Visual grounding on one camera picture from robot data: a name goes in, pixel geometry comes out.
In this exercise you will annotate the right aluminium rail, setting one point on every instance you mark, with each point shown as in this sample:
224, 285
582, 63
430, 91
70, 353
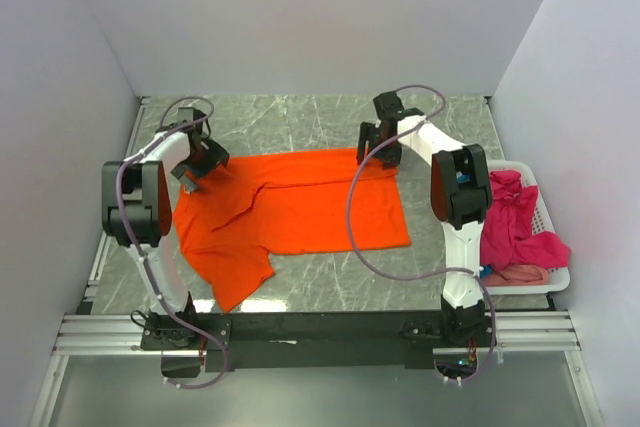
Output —
531, 331

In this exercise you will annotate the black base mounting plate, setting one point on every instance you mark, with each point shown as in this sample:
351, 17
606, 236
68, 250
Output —
334, 339

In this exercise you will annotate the white plastic laundry basket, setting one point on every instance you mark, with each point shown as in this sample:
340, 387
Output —
559, 277

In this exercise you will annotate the blue t shirt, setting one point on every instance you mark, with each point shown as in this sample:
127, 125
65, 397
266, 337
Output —
485, 270

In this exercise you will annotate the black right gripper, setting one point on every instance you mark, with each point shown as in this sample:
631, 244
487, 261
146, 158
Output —
367, 132

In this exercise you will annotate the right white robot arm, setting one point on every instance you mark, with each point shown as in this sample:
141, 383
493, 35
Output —
460, 198

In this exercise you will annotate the orange t shirt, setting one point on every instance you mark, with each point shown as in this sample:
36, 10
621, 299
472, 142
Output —
285, 204

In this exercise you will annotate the left aluminium rail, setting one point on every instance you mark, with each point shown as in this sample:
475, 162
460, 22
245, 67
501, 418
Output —
105, 335

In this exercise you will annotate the salmon pink t shirt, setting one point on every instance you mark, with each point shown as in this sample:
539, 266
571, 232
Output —
518, 275

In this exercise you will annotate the aluminium rail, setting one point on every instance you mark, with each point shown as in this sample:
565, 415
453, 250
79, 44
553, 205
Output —
105, 335
531, 331

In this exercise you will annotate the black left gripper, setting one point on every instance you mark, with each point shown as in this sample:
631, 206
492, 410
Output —
215, 154

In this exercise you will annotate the magenta t shirt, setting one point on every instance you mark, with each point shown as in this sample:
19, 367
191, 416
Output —
508, 237

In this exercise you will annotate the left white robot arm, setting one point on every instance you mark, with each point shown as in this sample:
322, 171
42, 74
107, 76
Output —
136, 208

